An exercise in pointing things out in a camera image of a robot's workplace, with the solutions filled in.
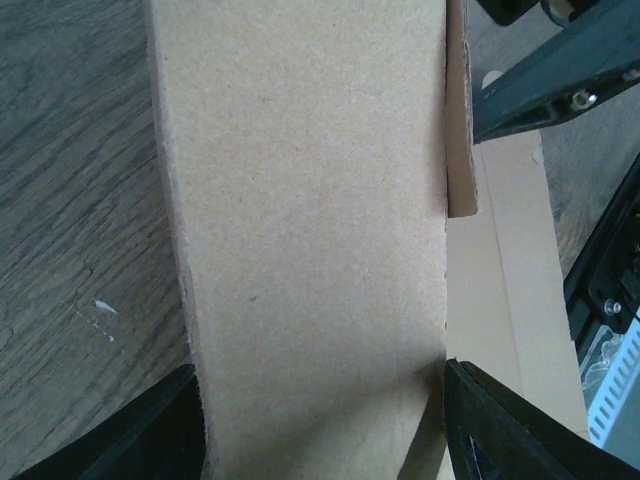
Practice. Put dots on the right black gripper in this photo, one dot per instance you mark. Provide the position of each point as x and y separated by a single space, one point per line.
592 59

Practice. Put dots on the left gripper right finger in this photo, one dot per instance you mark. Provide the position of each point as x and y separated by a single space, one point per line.
494 433

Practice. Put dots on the brown cardboard box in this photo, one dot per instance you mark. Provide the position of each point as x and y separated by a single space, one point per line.
338 235

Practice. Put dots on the light blue slotted cable duct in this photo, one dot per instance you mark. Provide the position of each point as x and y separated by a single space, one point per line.
614 374

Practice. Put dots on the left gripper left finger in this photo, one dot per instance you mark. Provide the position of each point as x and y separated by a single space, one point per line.
158 435

